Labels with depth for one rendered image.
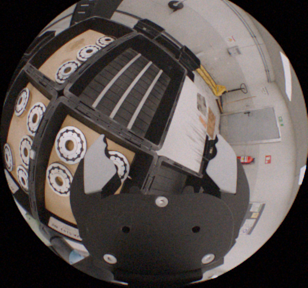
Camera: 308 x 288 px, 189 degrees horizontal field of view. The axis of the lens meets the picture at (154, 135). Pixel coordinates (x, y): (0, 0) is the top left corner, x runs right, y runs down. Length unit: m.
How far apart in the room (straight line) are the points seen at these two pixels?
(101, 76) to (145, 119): 0.23
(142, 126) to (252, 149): 2.82
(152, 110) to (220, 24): 3.11
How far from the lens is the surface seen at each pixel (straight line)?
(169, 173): 0.46
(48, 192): 0.42
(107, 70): 0.42
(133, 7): 3.60
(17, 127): 0.49
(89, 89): 0.37
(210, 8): 3.25
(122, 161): 0.31
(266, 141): 3.01
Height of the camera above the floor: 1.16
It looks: 55 degrees down
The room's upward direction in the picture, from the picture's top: 83 degrees clockwise
